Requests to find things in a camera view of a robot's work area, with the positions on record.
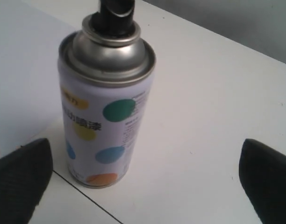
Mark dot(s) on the white spray paint can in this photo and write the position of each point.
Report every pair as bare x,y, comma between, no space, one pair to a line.
105,75

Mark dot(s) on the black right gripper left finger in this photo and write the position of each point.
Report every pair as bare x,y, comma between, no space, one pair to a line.
24,176

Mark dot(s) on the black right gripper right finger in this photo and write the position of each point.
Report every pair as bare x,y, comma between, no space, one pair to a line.
262,174

